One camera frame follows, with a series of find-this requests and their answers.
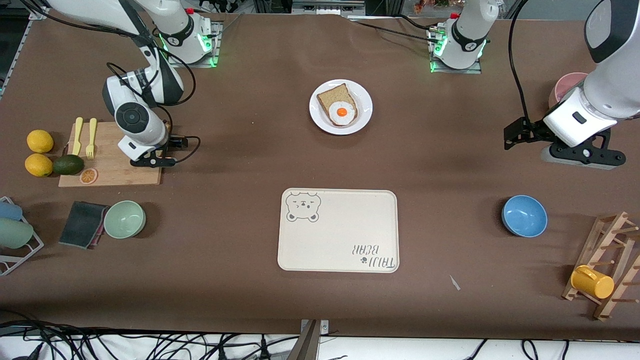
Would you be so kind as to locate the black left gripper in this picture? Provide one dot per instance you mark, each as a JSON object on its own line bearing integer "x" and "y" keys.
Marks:
{"x": 532, "y": 130}

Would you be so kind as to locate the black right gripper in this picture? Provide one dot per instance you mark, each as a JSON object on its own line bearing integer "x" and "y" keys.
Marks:
{"x": 172, "y": 142}

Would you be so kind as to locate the white round plate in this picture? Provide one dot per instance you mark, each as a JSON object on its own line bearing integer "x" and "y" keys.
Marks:
{"x": 365, "y": 107}

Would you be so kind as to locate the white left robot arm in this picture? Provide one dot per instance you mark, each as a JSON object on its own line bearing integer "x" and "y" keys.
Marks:
{"x": 607, "y": 85}

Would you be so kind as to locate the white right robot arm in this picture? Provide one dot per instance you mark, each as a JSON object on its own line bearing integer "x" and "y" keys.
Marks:
{"x": 132, "y": 117}

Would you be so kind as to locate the pink bowl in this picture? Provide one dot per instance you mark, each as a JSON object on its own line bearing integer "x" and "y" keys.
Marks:
{"x": 565, "y": 87}

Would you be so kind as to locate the wooden cutting board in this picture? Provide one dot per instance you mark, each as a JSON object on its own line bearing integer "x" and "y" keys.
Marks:
{"x": 107, "y": 170}

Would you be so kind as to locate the blue bowl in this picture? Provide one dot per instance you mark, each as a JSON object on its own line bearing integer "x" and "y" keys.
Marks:
{"x": 524, "y": 216}

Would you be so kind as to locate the yellow plastic fork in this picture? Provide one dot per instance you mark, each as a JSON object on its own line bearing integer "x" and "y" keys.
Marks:
{"x": 91, "y": 142}

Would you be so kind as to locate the pale green bowl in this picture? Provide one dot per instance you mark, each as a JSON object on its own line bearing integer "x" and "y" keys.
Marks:
{"x": 124, "y": 219}

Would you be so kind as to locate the orange fruit slice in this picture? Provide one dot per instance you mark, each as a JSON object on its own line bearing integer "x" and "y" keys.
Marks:
{"x": 88, "y": 176}

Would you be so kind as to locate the yellow plastic knife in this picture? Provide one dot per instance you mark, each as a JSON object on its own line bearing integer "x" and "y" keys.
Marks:
{"x": 77, "y": 135}

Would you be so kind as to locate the dark green avocado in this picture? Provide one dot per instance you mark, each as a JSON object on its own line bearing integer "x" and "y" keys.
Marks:
{"x": 68, "y": 165}

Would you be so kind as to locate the dark grey sponge cloth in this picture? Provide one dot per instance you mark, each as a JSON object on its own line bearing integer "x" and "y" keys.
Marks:
{"x": 82, "y": 224}

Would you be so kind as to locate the yellow lemon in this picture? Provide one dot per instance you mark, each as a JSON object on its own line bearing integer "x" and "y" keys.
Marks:
{"x": 40, "y": 141}
{"x": 38, "y": 165}

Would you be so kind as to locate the wooden peg cup rack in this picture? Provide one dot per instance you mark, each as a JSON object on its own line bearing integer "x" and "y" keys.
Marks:
{"x": 620, "y": 240}

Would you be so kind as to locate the small grey tape scrap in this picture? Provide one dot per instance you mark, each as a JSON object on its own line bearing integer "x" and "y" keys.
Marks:
{"x": 454, "y": 283}

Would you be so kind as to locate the yellow cup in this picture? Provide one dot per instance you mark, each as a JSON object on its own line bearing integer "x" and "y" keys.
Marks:
{"x": 592, "y": 282}

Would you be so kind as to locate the toy fried egg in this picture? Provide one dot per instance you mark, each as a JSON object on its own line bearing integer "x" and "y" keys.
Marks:
{"x": 342, "y": 112}

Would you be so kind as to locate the light blue cup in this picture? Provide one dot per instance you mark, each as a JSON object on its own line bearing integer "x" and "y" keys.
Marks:
{"x": 10, "y": 211}

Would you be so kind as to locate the pale green cup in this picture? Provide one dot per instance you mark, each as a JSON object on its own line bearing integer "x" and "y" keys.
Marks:
{"x": 15, "y": 233}

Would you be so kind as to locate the beige bear print tray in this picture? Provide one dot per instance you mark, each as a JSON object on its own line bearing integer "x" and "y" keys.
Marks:
{"x": 340, "y": 235}

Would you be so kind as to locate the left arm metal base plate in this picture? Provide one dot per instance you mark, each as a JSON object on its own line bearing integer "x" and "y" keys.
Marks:
{"x": 475, "y": 70}

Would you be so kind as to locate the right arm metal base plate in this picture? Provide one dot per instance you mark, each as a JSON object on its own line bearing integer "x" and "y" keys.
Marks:
{"x": 216, "y": 50}

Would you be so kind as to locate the metal corner bracket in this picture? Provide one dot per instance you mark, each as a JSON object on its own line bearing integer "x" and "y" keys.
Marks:
{"x": 38, "y": 14}

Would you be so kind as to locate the aluminium frame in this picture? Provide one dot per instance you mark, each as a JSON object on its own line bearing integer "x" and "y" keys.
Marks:
{"x": 325, "y": 6}

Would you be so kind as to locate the grey metal camera bracket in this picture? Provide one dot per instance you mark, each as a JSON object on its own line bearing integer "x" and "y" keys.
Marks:
{"x": 311, "y": 345}

